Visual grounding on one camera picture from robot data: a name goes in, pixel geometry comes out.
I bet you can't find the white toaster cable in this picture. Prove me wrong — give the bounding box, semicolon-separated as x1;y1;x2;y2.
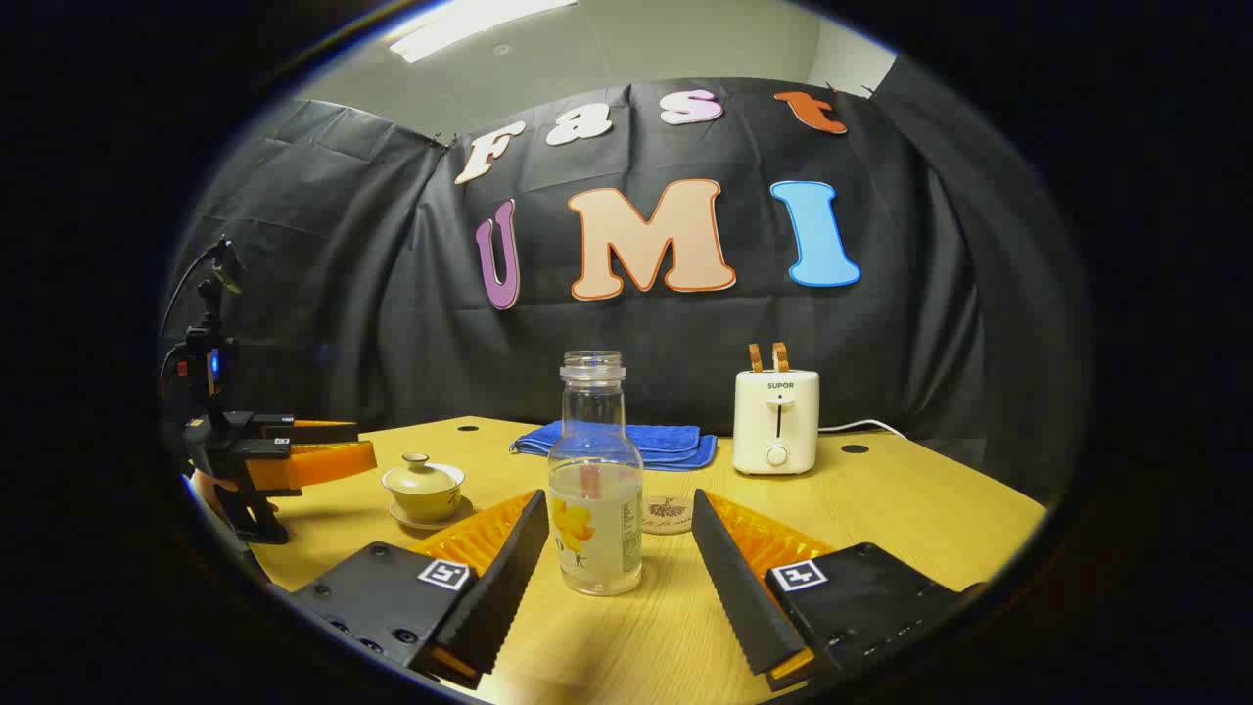
817;419;909;442

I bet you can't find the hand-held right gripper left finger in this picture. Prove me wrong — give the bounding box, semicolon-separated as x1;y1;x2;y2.
294;490;551;691

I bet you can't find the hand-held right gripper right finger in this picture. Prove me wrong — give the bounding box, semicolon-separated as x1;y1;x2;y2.
691;488;985;694

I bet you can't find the ceiling light panel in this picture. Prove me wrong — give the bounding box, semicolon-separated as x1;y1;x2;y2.
387;0;579;65

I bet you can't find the round printed coaster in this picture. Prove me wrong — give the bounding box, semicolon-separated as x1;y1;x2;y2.
641;494;696;536

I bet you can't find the white toaster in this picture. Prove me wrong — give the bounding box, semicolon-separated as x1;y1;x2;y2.
732;369;821;477

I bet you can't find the black backdrop cloth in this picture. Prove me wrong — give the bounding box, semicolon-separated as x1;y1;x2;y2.
162;76;1073;491

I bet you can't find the clear water bottle yellow label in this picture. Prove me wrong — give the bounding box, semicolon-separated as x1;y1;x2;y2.
547;351;645;597

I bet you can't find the cream ceramic saucer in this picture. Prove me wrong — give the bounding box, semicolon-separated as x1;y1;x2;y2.
388;494;476;532

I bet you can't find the folded blue towel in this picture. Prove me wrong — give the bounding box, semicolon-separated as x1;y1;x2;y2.
509;421;719;473

